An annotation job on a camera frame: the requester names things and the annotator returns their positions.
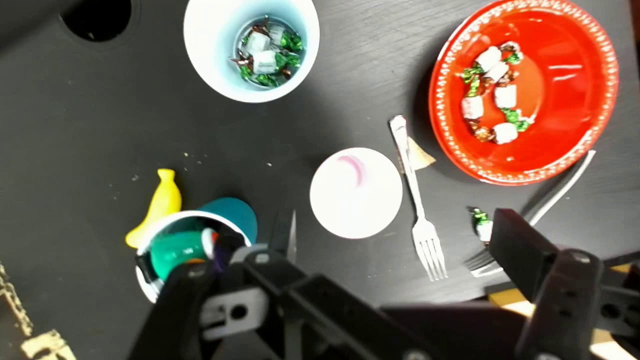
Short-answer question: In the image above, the blue cup with toys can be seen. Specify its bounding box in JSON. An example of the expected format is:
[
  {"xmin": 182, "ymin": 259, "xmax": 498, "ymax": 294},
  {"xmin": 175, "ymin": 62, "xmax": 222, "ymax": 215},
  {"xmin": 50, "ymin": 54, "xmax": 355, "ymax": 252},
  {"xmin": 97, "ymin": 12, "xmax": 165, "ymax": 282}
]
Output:
[{"xmin": 134, "ymin": 196, "xmax": 258, "ymax": 301}]

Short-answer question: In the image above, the silver metal fork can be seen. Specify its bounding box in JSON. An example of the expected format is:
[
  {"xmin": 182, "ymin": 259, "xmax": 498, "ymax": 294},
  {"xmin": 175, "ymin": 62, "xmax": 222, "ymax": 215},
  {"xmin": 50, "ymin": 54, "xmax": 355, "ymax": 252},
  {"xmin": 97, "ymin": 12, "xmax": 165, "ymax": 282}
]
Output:
[{"xmin": 388, "ymin": 115, "xmax": 449, "ymax": 282}]

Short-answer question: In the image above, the yellow toy banana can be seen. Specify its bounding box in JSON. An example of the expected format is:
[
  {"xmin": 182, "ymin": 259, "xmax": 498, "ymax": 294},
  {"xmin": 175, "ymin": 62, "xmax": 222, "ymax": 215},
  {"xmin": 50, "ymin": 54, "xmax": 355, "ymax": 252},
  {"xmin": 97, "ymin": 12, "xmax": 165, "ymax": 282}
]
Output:
[{"xmin": 125, "ymin": 168, "xmax": 182, "ymax": 247}]

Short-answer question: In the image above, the red plastic bowl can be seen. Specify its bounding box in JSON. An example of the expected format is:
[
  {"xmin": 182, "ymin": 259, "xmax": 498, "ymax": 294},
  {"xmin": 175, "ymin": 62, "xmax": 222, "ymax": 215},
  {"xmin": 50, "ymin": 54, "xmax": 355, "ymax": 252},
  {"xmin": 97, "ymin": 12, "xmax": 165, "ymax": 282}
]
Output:
[{"xmin": 428, "ymin": 0, "xmax": 621, "ymax": 186}]

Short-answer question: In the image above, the sweets pile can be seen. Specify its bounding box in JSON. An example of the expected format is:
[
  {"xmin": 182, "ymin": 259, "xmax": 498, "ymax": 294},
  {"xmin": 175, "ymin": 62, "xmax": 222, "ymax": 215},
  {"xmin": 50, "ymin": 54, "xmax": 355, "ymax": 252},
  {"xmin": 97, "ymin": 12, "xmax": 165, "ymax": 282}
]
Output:
[{"xmin": 458, "ymin": 39, "xmax": 535, "ymax": 143}]

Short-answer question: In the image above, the red paper cup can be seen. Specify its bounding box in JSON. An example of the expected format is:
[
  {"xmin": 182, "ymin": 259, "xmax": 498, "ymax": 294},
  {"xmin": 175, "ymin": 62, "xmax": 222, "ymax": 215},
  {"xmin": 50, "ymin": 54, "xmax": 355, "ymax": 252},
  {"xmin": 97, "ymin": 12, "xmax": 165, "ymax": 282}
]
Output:
[{"xmin": 310, "ymin": 148, "xmax": 402, "ymax": 239}]

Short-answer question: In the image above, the stray sweet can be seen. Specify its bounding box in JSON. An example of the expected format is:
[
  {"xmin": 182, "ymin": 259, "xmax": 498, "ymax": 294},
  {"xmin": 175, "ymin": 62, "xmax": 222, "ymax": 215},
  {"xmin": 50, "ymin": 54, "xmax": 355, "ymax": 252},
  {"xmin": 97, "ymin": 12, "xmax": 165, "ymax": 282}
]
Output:
[{"xmin": 471, "ymin": 206, "xmax": 494, "ymax": 242}]

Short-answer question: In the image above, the empty blue cup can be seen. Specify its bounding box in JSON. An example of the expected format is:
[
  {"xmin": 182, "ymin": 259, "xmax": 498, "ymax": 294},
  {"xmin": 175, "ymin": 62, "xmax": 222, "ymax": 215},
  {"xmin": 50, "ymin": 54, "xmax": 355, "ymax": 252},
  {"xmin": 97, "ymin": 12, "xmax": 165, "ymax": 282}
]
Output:
[{"xmin": 182, "ymin": 0, "xmax": 321, "ymax": 104}]

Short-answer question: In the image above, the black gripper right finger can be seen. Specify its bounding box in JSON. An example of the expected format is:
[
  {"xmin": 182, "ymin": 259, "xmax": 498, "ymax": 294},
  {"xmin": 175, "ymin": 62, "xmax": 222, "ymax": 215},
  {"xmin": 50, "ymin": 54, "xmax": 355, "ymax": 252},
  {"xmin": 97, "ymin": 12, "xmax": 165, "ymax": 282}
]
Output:
[{"xmin": 490, "ymin": 207, "xmax": 600, "ymax": 360}]

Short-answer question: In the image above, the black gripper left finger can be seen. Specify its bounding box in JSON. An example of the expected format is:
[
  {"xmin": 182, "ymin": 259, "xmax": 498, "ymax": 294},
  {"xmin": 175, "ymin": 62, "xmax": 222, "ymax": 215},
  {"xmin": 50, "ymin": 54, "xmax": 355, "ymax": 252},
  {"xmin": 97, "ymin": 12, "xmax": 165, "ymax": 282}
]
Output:
[{"xmin": 129, "ymin": 235, "xmax": 289, "ymax": 360}]

